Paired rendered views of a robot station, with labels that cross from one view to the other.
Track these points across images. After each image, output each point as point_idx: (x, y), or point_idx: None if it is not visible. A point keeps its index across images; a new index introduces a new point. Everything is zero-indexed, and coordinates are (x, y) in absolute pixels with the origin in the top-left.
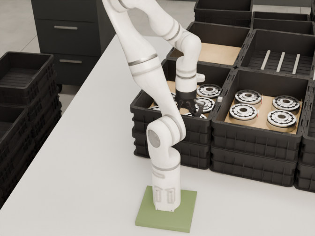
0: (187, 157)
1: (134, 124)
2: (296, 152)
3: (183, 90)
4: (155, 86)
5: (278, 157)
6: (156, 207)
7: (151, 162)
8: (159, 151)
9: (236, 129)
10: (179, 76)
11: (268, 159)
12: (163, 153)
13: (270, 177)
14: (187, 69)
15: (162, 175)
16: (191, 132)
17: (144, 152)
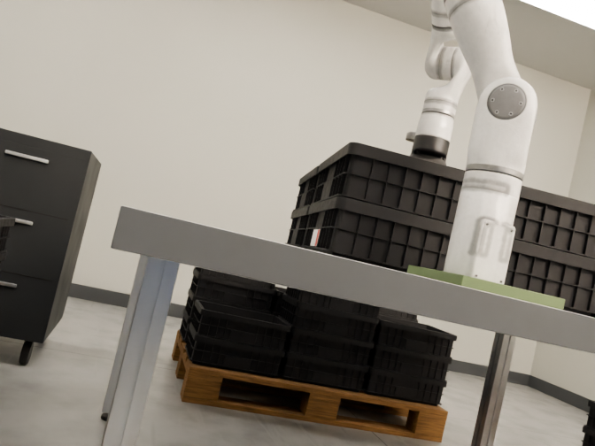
0: (433, 257)
1: (348, 183)
2: None
3: (441, 134)
4: (503, 24)
5: (587, 254)
6: (475, 272)
7: (480, 165)
8: (517, 126)
9: (534, 194)
10: (437, 109)
11: (576, 255)
12: (526, 129)
13: (570, 298)
14: (453, 97)
15: (506, 188)
16: (453, 203)
17: (351, 248)
